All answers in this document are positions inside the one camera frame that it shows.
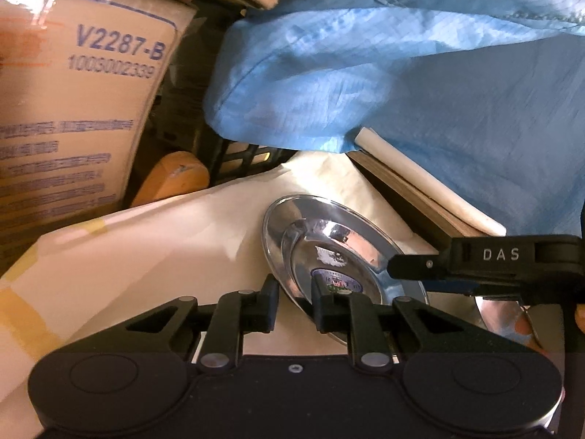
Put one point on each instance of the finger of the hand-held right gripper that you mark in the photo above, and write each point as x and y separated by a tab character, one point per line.
420	265

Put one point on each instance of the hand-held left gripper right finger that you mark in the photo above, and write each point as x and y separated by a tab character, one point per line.
320	311

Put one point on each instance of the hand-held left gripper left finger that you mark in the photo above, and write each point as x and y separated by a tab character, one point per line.
269	306

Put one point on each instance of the stainless steel plate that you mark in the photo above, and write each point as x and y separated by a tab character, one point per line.
329	238

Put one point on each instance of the pale wooden stick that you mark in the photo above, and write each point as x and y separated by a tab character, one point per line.
434	183

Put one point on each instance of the cream and yellow tablecloth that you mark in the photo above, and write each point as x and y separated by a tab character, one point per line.
160	238

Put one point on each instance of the orange round object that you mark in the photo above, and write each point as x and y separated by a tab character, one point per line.
169	180

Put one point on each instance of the light blue garment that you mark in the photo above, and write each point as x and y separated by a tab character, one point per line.
411	77

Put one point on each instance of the black plastic crate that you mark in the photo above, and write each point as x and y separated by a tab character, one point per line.
192	100

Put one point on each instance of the printed cardboard box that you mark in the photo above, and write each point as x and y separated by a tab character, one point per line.
68	123

